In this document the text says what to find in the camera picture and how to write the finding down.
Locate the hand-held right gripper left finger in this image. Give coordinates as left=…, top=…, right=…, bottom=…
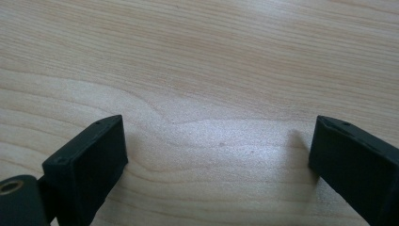
left=38, top=114, right=129, bottom=226

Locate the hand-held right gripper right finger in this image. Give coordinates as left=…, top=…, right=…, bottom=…
left=308, top=115, right=399, bottom=226

